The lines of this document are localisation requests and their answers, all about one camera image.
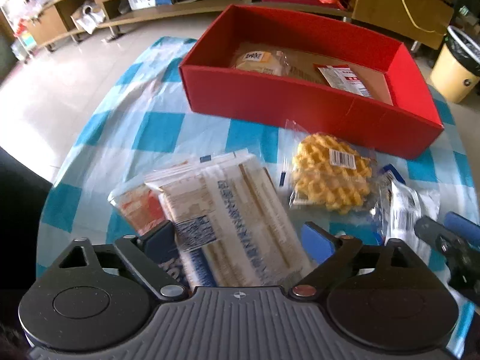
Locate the orange red chip bag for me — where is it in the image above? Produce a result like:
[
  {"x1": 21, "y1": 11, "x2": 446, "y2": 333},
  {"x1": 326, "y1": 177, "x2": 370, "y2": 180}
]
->
[{"x1": 107, "y1": 158, "x2": 189, "y2": 288}]

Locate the silver white green pouch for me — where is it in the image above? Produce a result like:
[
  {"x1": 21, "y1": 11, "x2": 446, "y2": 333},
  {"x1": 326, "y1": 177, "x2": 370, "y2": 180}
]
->
[{"x1": 371, "y1": 173, "x2": 440, "y2": 264}]

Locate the white blue cracker package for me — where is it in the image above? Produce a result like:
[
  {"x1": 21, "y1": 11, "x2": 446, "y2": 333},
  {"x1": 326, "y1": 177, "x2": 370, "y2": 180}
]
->
[{"x1": 145, "y1": 150, "x2": 315, "y2": 289}]

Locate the yellow waffle pack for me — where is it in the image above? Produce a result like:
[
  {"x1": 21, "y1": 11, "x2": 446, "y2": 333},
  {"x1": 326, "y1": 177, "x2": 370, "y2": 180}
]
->
[{"x1": 278, "y1": 119, "x2": 379, "y2": 215}]

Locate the blue snack bag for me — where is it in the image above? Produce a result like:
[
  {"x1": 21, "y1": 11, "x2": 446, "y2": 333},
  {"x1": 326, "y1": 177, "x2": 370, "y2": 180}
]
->
[{"x1": 379, "y1": 163, "x2": 406, "y2": 185}]

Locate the long white red snack pack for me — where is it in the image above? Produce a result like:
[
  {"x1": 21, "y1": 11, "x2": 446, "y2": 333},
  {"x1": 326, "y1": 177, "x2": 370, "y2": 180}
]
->
[{"x1": 314, "y1": 64, "x2": 372, "y2": 98}]

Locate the round steamed cake pack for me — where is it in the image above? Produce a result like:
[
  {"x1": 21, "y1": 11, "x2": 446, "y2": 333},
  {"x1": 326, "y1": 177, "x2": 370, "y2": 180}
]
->
[{"x1": 230, "y1": 45, "x2": 291, "y2": 77}]

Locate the blue white checkered tablecloth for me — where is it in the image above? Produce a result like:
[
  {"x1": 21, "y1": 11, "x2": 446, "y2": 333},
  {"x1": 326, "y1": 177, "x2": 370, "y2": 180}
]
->
[{"x1": 37, "y1": 37, "x2": 479, "y2": 359}]

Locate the yellow trash bin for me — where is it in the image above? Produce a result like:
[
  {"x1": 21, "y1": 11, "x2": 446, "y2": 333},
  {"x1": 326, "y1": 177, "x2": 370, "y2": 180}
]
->
[{"x1": 430, "y1": 26, "x2": 479, "y2": 103}]

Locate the red cardboard box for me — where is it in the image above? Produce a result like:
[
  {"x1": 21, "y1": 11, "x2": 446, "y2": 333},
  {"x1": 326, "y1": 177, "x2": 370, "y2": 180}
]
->
[{"x1": 180, "y1": 6, "x2": 443, "y2": 159}]

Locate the yellow cable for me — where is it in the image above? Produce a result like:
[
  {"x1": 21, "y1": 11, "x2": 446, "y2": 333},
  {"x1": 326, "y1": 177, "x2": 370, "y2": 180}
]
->
[{"x1": 378, "y1": 0, "x2": 449, "y2": 35}]

